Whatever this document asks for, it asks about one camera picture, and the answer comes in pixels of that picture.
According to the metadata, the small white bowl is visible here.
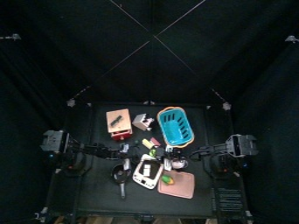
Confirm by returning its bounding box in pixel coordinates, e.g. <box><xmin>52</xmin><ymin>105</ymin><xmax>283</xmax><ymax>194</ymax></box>
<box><xmin>171</xmin><ymin>158</ymin><xmax>189</xmax><ymax>171</ymax></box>

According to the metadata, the black frying pan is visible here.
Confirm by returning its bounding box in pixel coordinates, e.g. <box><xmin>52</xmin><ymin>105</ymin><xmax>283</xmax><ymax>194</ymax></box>
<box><xmin>111</xmin><ymin>163</ymin><xmax>133</xmax><ymax>200</ymax></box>

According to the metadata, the green yellow toy food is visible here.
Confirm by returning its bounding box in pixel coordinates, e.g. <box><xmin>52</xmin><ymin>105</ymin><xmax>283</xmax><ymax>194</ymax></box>
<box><xmin>160</xmin><ymin>174</ymin><xmax>176</xmax><ymax>186</ymax></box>

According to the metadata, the white tray with dark inside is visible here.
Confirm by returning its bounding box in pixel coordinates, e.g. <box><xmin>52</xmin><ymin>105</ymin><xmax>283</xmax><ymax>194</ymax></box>
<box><xmin>131</xmin><ymin>153</ymin><xmax>164</xmax><ymax>191</ymax></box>

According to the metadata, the pink toy block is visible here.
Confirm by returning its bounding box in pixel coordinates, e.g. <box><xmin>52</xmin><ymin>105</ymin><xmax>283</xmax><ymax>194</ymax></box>
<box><xmin>149</xmin><ymin>136</ymin><xmax>163</xmax><ymax>148</ymax></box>

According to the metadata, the yellow toy block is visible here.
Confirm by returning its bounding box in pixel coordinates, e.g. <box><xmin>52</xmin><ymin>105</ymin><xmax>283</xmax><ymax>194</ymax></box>
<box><xmin>141</xmin><ymin>138</ymin><xmax>155</xmax><ymax>150</ymax></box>

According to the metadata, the pink cutting board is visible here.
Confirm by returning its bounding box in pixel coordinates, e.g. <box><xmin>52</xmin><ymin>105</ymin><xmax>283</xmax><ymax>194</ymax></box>
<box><xmin>156</xmin><ymin>170</ymin><xmax>196</xmax><ymax>200</ymax></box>

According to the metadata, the blue basket with orange rim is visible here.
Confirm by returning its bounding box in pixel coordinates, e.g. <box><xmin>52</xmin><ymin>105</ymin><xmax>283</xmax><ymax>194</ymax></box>
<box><xmin>155</xmin><ymin>106</ymin><xmax>195</xmax><ymax>149</ymax></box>

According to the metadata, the wooden box with red drawer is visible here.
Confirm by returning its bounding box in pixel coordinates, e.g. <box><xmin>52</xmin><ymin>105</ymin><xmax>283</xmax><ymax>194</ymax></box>
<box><xmin>105</xmin><ymin>108</ymin><xmax>135</xmax><ymax>143</ymax></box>

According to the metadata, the black toy knife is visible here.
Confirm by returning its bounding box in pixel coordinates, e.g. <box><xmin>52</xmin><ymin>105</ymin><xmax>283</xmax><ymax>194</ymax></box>
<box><xmin>108</xmin><ymin>115</ymin><xmax>125</xmax><ymax>128</ymax></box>

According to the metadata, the small white grey toy box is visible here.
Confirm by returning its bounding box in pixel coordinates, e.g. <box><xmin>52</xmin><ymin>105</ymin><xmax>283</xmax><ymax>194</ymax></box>
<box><xmin>131</xmin><ymin>113</ymin><xmax>155</xmax><ymax>132</ymax></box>

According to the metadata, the thin diagonal brace cord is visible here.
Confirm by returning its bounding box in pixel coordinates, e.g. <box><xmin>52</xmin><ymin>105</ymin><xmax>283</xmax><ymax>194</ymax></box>
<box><xmin>69</xmin><ymin>0</ymin><xmax>207</xmax><ymax>103</ymax></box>
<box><xmin>108</xmin><ymin>0</ymin><xmax>229</xmax><ymax>103</ymax></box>

